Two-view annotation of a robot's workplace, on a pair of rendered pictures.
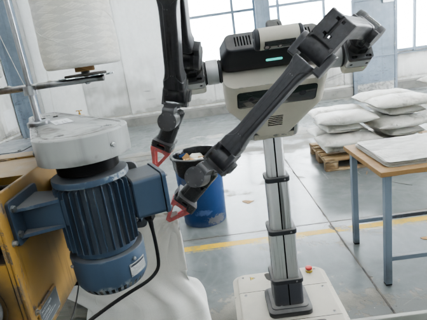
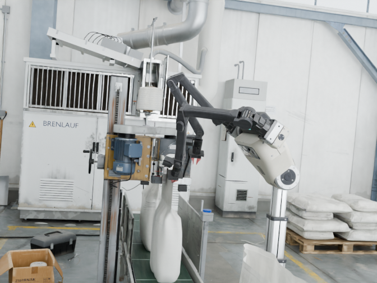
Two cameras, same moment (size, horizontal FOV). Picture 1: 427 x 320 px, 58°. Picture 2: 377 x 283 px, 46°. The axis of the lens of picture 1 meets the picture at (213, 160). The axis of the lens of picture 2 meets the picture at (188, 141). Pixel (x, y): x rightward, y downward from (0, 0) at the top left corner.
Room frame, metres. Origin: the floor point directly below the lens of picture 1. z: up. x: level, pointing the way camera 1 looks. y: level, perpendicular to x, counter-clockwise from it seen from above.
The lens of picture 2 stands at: (0.50, -2.76, 1.50)
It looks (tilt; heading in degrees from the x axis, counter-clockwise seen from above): 3 degrees down; 77
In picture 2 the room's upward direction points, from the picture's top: 5 degrees clockwise
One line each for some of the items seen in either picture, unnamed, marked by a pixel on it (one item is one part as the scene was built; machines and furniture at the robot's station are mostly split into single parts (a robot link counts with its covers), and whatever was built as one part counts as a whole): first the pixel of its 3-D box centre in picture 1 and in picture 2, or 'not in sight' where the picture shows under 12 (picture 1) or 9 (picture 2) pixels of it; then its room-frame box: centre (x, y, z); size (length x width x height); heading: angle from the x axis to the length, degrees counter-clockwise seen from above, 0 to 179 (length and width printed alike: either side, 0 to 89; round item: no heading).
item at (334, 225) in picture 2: not in sight; (318, 223); (3.36, 2.18, 0.32); 0.66 x 0.43 x 0.15; 1
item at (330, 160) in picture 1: (366, 150); not in sight; (4.53, -1.87, 0.07); 1.20 x 0.82 x 0.14; 87
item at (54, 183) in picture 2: not in sight; (109, 143); (0.79, 3.65, 1.05); 2.28 x 1.16 x 2.09; 179
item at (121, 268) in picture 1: (103, 226); (124, 156); (0.74, 0.25, 1.21); 0.15 x 0.15 x 0.25
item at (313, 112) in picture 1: (336, 111); not in sight; (4.72, -1.59, 0.56); 0.66 x 0.42 x 0.13; 83
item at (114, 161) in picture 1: (88, 163); (126, 135); (0.74, 0.25, 1.35); 0.12 x 0.12 x 0.04
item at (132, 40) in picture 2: not in sight; (111, 42); (0.70, 3.01, 2.38); 1.53 x 0.53 x 0.61; 179
